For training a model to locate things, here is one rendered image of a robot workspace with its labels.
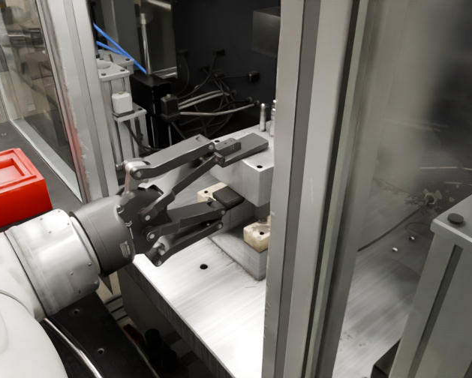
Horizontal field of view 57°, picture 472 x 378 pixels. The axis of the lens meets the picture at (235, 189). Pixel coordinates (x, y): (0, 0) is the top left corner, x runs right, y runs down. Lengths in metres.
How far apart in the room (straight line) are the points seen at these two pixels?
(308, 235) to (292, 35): 0.11
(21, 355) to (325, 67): 0.22
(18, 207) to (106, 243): 0.30
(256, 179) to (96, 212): 0.18
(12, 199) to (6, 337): 0.43
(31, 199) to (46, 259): 0.30
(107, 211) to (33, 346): 0.18
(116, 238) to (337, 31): 0.30
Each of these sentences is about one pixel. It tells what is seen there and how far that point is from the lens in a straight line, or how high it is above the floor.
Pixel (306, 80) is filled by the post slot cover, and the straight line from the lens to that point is 0.23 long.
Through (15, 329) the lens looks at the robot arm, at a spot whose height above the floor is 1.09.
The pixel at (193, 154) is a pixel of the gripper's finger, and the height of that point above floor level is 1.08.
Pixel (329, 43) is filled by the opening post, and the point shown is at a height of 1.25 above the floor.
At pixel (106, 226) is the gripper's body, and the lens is 0.43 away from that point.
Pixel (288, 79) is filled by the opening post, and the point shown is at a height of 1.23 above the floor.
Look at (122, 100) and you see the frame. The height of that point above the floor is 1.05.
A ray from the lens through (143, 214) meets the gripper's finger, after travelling 0.45.
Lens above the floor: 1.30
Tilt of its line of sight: 33 degrees down
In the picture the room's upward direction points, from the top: straight up
